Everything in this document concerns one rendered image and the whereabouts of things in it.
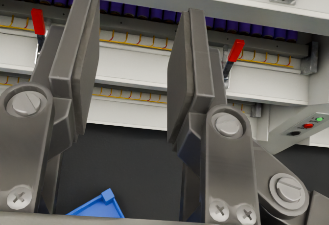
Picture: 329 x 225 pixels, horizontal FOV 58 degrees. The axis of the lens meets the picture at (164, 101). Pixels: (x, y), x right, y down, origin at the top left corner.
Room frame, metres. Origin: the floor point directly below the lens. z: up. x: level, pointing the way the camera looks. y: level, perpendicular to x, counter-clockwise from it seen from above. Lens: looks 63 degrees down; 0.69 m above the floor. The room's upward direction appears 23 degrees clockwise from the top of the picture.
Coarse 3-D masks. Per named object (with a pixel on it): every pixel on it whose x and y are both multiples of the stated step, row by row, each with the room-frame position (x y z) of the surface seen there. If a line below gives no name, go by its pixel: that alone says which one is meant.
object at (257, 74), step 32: (0, 0) 0.22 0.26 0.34; (32, 0) 0.25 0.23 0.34; (64, 0) 0.27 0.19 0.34; (0, 32) 0.19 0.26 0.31; (32, 32) 0.22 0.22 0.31; (128, 32) 0.27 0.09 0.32; (160, 32) 0.28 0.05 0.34; (224, 32) 0.33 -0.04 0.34; (256, 32) 0.35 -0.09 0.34; (288, 32) 0.38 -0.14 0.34; (0, 64) 0.16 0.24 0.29; (32, 64) 0.18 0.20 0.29; (128, 64) 0.23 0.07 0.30; (160, 64) 0.26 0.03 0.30; (224, 64) 0.28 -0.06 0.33; (256, 64) 0.32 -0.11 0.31; (288, 64) 0.34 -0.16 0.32; (320, 64) 0.35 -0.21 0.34; (256, 96) 0.28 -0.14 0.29; (288, 96) 0.30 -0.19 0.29; (320, 96) 0.30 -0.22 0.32
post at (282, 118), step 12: (276, 108) 0.34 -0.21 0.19; (288, 108) 0.32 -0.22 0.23; (300, 108) 0.31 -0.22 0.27; (312, 108) 0.31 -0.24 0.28; (324, 108) 0.31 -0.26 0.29; (276, 120) 0.31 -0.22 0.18; (288, 120) 0.30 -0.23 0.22; (300, 120) 0.31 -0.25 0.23; (276, 132) 0.31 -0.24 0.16; (312, 132) 0.33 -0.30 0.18; (264, 144) 0.31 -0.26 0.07; (276, 144) 0.32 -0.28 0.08; (288, 144) 0.33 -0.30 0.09
